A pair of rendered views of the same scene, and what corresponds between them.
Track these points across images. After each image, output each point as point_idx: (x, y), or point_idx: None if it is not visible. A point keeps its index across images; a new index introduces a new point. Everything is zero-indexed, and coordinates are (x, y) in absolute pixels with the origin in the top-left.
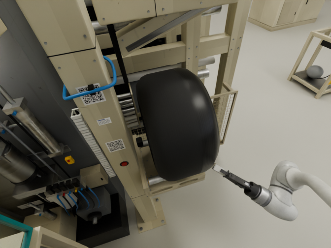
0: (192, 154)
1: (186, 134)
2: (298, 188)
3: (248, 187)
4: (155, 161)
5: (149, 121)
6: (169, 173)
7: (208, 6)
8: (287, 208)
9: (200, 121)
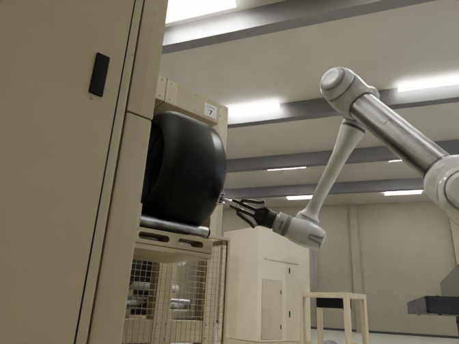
0: (205, 139)
1: (199, 125)
2: (313, 218)
3: (266, 207)
4: (167, 145)
5: (166, 115)
6: (184, 149)
7: (199, 115)
8: (311, 222)
9: (208, 126)
